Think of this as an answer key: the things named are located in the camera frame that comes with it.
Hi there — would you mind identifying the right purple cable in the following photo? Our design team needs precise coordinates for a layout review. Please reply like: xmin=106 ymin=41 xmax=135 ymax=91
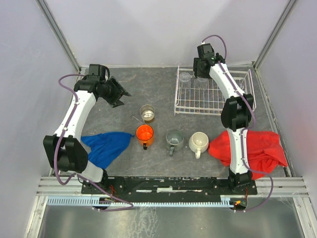
xmin=201 ymin=34 xmax=274 ymax=213

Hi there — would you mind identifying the blue cloth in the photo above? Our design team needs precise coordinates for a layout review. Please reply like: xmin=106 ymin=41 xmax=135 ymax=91
xmin=81 ymin=131 xmax=134 ymax=170

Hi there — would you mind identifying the orange enamel mug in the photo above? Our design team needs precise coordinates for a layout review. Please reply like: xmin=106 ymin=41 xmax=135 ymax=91
xmin=135 ymin=124 xmax=155 ymax=150

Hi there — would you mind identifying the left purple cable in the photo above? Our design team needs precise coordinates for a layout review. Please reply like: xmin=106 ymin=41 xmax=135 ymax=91
xmin=53 ymin=73 xmax=134 ymax=213

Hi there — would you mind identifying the white wire dish rack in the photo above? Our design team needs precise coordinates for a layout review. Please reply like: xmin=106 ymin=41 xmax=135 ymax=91
xmin=173 ymin=65 xmax=257 ymax=117

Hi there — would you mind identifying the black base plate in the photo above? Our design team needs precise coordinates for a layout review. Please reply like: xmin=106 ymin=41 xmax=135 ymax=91
xmin=81 ymin=176 xmax=258 ymax=203

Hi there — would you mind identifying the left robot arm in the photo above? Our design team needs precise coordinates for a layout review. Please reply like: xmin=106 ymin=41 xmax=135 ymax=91
xmin=43 ymin=64 xmax=133 ymax=182

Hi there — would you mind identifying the clear plastic cup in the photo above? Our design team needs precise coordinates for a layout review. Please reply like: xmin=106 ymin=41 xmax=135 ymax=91
xmin=178 ymin=72 xmax=192 ymax=89
xmin=193 ymin=77 xmax=209 ymax=90

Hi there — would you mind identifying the cream ceramic mug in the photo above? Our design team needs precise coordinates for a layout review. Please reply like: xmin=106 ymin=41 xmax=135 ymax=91
xmin=189 ymin=132 xmax=209 ymax=159

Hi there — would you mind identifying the grey-green glazed mug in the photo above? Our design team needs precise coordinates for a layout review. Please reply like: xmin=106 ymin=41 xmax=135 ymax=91
xmin=165 ymin=130 xmax=184 ymax=156

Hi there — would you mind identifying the aluminium frame rail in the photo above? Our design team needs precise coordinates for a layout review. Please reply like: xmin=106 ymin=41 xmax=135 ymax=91
xmin=36 ymin=177 xmax=309 ymax=197

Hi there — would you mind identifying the red cloth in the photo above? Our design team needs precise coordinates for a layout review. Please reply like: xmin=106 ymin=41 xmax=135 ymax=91
xmin=209 ymin=128 xmax=288 ymax=180

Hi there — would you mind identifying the blue cable duct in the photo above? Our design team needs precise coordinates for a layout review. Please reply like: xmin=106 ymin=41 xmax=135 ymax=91
xmin=47 ymin=196 xmax=233 ymax=208

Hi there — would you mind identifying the steel tin cup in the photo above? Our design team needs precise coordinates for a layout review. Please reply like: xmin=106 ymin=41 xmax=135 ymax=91
xmin=140 ymin=105 xmax=155 ymax=123

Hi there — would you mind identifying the purple cable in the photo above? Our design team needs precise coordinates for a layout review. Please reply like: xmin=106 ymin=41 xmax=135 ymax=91
xmin=201 ymin=34 xmax=274 ymax=213
xmin=53 ymin=73 xmax=134 ymax=213

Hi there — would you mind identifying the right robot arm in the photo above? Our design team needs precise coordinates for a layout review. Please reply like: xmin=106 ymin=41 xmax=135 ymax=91
xmin=193 ymin=43 xmax=255 ymax=189

